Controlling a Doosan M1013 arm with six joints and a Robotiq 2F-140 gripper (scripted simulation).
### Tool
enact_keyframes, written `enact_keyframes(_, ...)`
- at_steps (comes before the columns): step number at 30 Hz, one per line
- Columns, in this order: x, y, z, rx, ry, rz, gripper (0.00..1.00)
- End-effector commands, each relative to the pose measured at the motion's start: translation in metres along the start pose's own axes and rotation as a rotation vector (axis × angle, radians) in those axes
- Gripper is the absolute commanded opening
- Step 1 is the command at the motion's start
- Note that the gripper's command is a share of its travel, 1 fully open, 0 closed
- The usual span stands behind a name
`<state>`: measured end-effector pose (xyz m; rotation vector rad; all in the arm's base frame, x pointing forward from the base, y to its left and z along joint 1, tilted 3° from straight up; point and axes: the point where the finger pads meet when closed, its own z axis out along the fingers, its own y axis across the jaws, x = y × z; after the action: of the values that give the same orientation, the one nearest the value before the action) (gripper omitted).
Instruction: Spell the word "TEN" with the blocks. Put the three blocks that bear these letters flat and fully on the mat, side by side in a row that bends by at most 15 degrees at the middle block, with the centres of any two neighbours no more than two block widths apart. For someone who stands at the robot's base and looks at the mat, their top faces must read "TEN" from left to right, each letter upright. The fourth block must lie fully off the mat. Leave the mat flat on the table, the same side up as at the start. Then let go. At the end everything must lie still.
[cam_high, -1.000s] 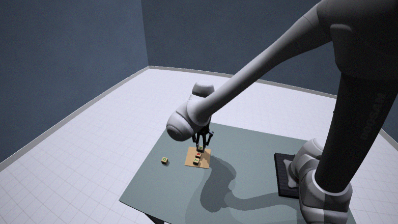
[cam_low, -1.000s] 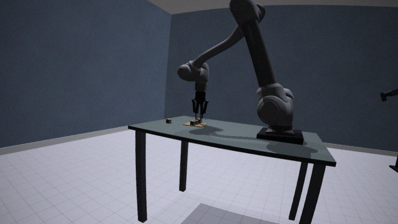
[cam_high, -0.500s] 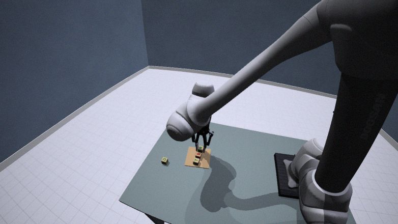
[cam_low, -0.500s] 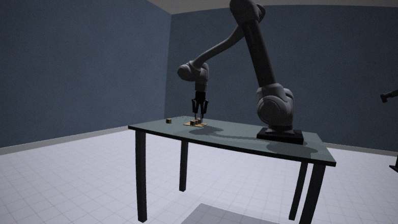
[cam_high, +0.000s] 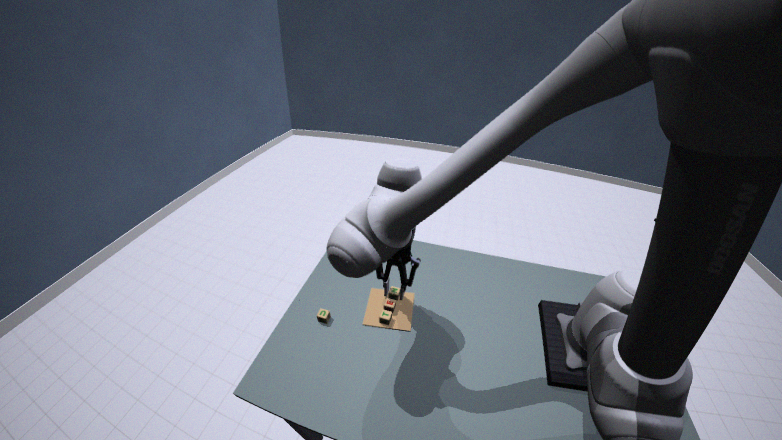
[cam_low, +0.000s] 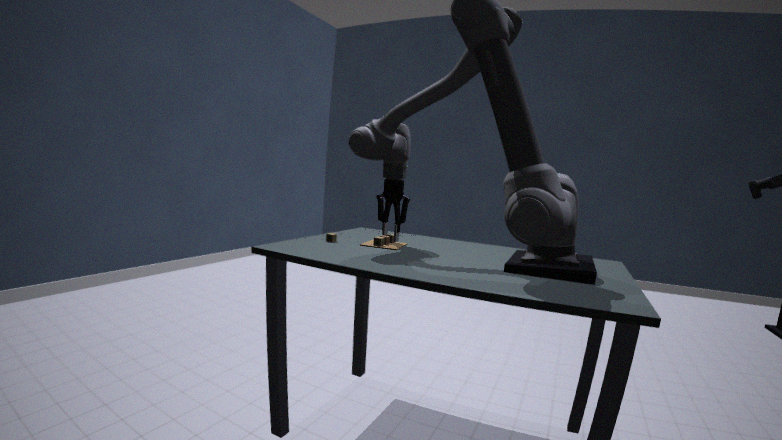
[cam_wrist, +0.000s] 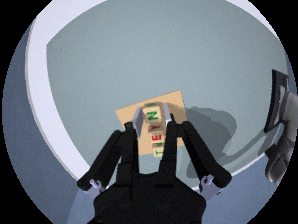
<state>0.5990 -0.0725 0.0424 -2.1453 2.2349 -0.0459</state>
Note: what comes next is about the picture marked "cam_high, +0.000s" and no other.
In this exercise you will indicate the tan flat mat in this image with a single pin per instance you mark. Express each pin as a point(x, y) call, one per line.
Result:
point(401, 317)

